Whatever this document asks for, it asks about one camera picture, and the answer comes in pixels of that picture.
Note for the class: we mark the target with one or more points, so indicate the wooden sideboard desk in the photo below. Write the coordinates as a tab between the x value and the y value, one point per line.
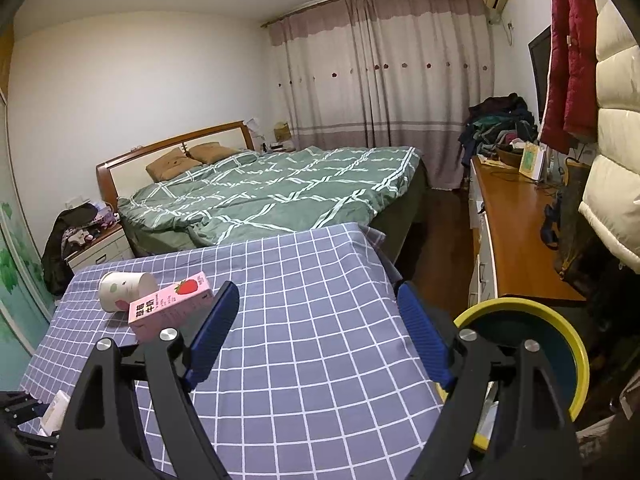
520	240

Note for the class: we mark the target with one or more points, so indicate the white puffer jacket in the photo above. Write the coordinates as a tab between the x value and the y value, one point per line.
617	135

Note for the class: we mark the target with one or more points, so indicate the blue checked tablecloth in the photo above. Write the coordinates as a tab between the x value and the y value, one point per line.
310	300

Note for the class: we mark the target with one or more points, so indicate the pile of dark clothes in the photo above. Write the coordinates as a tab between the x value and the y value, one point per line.
495	120

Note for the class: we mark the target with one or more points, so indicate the wardrobe door with green leaves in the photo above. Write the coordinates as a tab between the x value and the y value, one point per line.
20	260

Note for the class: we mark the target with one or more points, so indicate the green picture book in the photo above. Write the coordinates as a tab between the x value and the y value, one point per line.
530	162

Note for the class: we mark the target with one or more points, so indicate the large brown pillow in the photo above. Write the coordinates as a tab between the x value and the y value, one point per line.
172	165

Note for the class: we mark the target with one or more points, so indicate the brown woven basket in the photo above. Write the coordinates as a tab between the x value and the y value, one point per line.
507	156

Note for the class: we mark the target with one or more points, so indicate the pink strawberry milk carton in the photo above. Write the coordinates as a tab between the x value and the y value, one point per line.
170	305

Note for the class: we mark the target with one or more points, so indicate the green checked duvet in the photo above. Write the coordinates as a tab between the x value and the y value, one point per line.
280	190

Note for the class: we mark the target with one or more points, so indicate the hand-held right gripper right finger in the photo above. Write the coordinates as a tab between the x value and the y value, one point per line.
425	340

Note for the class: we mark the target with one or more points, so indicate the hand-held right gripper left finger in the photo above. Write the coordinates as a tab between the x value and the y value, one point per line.
212	330

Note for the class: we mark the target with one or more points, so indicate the small white carton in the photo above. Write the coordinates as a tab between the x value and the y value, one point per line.
57	410

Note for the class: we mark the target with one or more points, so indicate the small brown pillow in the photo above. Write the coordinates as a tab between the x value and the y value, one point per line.
212	152

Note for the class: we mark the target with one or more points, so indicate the white paper cup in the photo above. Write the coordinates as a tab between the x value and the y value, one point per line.
122	290

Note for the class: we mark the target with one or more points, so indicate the yellow bin with blue inside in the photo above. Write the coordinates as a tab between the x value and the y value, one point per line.
565	345

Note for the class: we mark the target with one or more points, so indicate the pile of mixed clothes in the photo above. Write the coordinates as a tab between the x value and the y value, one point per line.
92	227

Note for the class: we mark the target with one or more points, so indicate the pink and white curtain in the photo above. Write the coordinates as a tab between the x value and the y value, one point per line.
380	75

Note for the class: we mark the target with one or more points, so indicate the red jacket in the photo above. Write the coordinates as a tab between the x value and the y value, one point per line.
567	60

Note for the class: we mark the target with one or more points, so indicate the black television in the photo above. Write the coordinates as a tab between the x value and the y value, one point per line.
541	75

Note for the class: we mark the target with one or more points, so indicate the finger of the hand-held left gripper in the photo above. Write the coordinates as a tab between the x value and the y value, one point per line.
20	404
37	445

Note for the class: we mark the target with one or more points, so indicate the white nightstand with wooden top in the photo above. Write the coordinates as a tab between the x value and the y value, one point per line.
100	252

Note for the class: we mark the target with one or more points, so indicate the brown cardboard box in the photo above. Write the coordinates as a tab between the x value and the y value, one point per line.
282	131

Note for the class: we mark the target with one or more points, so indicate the brown patterned bag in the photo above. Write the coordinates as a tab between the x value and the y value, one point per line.
575	235

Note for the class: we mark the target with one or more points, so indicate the dark jacket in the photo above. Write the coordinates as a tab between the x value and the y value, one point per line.
55	255

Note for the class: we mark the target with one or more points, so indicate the wooden bed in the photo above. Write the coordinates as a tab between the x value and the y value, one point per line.
125	167

